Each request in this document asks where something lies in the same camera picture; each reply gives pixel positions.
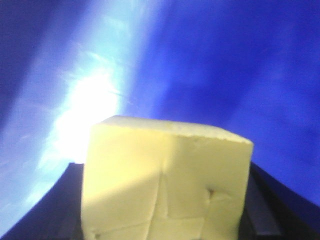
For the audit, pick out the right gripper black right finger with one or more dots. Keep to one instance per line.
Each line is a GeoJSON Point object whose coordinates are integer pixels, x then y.
{"type": "Point", "coordinates": [272, 211]}

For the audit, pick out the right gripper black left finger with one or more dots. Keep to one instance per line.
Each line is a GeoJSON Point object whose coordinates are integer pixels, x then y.
{"type": "Point", "coordinates": [57, 216]}

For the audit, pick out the yellow foam block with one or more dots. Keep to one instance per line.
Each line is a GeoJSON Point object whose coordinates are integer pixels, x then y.
{"type": "Point", "coordinates": [147, 179]}

